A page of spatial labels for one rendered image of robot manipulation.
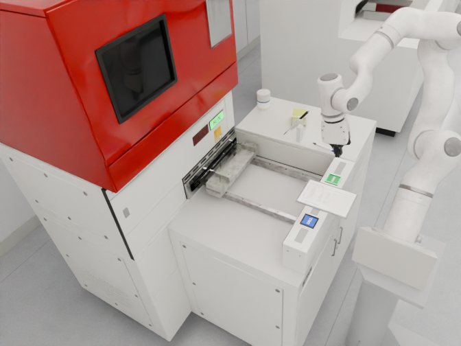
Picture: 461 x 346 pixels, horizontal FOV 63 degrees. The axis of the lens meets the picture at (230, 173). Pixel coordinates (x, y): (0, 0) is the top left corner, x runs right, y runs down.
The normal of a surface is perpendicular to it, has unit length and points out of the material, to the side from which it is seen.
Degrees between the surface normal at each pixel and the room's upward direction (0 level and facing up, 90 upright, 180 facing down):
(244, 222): 0
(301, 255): 90
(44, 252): 0
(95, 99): 90
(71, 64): 90
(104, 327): 0
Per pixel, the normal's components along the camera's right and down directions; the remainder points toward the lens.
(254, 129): -0.08, -0.74
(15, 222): 0.85, 0.29
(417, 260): -0.56, 0.59
